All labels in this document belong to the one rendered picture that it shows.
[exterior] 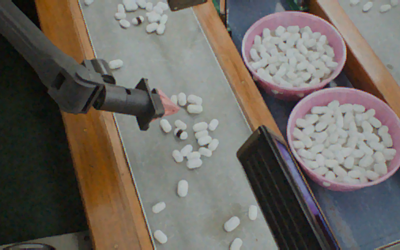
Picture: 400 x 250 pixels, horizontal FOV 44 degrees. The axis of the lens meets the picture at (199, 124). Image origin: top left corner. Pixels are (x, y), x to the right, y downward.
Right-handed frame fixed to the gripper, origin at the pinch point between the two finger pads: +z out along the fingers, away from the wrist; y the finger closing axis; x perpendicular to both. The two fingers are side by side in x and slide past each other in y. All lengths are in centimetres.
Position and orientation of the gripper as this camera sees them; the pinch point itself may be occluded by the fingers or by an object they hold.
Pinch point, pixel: (175, 109)
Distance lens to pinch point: 113.2
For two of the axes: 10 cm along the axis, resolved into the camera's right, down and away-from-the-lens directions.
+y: -3.3, -7.8, 5.4
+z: 7.6, 1.3, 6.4
